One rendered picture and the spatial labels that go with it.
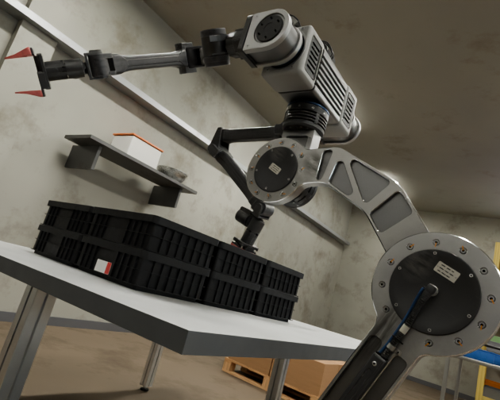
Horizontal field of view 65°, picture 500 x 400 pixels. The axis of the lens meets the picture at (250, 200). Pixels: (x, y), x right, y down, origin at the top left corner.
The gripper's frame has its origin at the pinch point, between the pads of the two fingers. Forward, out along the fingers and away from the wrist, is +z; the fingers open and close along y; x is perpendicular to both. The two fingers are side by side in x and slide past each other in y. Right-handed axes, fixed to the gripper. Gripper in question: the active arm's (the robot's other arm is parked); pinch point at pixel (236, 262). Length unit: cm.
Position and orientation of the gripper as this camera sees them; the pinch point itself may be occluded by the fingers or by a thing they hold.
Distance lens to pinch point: 162.5
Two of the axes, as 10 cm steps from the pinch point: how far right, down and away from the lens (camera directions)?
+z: -4.8, 8.8, 0.5
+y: -6.4, -3.1, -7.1
